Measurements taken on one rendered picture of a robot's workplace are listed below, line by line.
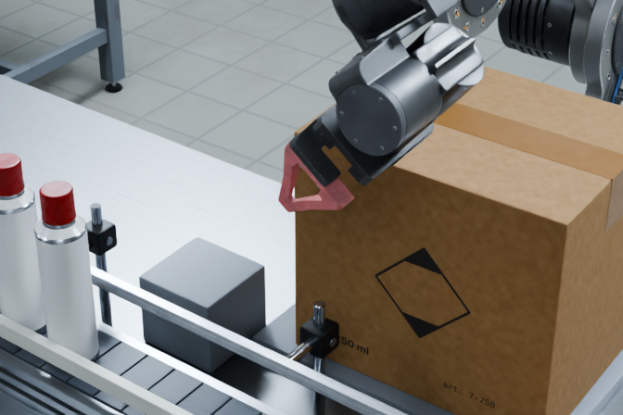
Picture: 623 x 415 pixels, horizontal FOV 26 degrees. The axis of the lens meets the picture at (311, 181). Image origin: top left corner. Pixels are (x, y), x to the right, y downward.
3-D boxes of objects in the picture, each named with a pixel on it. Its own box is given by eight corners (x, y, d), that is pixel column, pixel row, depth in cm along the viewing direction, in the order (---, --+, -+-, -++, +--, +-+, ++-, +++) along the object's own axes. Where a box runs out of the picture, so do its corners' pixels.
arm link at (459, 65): (504, 61, 104) (457, 5, 104) (460, 95, 99) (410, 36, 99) (451, 106, 109) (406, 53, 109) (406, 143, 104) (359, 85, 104)
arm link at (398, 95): (429, -66, 101) (354, -19, 107) (344, -16, 93) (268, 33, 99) (511, 70, 102) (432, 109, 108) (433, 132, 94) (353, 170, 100)
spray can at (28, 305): (-8, 325, 147) (-33, 162, 136) (27, 302, 150) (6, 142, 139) (25, 343, 144) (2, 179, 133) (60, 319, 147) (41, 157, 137)
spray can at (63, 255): (39, 357, 142) (17, 191, 131) (74, 333, 145) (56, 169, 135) (74, 375, 139) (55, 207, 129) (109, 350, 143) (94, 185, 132)
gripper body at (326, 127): (306, 129, 108) (356, 81, 103) (374, 80, 115) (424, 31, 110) (359, 191, 108) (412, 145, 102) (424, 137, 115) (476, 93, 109)
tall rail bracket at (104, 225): (61, 347, 151) (46, 224, 143) (107, 316, 156) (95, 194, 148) (82, 358, 150) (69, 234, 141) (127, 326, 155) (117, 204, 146)
